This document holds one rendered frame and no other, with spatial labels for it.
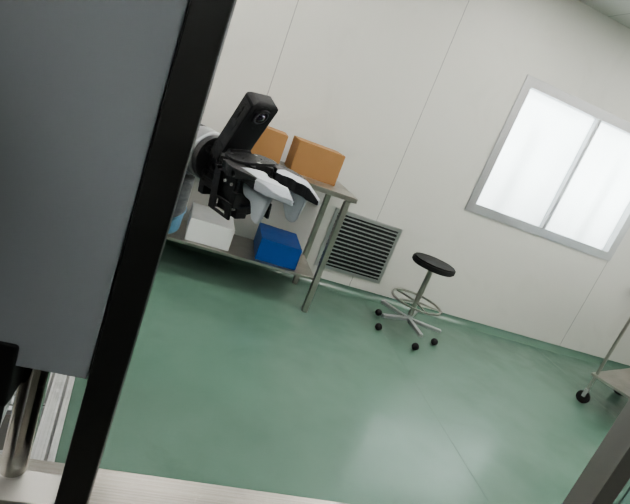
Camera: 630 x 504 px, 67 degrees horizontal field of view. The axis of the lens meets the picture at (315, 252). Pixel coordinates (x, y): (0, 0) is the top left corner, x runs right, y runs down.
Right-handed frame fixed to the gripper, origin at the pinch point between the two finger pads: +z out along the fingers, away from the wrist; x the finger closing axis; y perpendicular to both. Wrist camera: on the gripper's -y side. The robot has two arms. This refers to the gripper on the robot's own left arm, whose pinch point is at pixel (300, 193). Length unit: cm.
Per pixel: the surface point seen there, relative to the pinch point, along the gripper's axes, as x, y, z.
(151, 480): 17.8, 31.6, 6.7
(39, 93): 33.3, -10.8, 16.3
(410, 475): -134, 143, -22
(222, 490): 11.1, 32.5, 11.1
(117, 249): 30.1, -4.1, 18.9
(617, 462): -19.8, 16.7, 39.6
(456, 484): -153, 146, -8
